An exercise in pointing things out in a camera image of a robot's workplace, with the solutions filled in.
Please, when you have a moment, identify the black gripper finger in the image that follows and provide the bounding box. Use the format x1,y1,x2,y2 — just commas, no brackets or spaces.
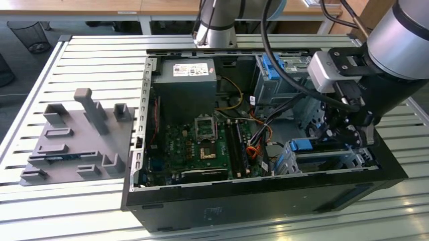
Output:
323,125,368,152
315,105,355,144

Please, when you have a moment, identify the hard disk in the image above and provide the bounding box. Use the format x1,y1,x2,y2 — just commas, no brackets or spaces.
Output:
288,138,348,153

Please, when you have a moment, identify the metal disk bay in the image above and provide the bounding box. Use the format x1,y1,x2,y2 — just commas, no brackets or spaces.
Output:
284,138,379,174

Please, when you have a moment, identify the black RAM slot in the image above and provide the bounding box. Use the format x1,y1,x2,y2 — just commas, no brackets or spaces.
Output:
224,119,240,179
235,119,251,176

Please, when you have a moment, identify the metal drive cage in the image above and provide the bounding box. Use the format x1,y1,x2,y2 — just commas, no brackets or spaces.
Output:
251,54,327,118

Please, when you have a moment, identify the round grey case fan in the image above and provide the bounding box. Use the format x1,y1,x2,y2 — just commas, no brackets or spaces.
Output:
265,142,289,163

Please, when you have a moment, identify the blue drive latch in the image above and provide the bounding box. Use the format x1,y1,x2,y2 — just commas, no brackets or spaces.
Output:
261,54,285,80

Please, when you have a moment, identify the brown wooden panel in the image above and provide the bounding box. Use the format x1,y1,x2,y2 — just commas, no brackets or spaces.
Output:
329,0,380,36

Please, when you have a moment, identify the metal socket cover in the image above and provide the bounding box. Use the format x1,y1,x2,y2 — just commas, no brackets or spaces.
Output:
192,113,219,141

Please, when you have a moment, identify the CPU socket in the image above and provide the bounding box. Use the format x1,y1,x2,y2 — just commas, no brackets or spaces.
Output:
196,141,219,161

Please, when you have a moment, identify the black PC case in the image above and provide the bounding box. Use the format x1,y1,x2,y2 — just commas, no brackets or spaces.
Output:
120,47,408,233

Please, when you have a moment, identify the black graphics card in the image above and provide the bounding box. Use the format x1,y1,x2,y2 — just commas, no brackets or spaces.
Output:
178,167,229,183

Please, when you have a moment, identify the grey power supply unit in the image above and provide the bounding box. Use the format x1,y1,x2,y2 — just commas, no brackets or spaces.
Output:
150,58,219,121

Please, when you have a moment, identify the green motherboard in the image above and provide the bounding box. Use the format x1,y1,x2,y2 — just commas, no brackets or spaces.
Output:
145,110,268,188

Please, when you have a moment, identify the grey parts rack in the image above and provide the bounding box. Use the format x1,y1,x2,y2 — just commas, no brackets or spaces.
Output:
19,87,140,187

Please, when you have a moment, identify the green RAM stick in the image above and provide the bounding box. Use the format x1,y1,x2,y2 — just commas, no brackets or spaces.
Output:
42,154,81,163

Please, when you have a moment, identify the black mesh wastebasket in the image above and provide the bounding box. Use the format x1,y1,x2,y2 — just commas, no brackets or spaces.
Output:
6,21,53,54

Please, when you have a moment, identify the black wire bundle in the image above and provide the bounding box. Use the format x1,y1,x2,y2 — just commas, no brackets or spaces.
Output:
249,92,313,146

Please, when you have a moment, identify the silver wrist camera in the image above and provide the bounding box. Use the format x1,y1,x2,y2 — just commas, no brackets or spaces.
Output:
307,47,368,94

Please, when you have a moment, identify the orange wire bundle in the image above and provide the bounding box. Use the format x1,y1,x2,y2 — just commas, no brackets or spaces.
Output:
245,122,273,159

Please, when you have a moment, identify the yellow wire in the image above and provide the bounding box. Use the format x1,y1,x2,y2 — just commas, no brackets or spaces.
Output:
213,76,244,111

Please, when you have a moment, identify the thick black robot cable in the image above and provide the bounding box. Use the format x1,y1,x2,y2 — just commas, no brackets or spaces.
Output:
260,0,360,112

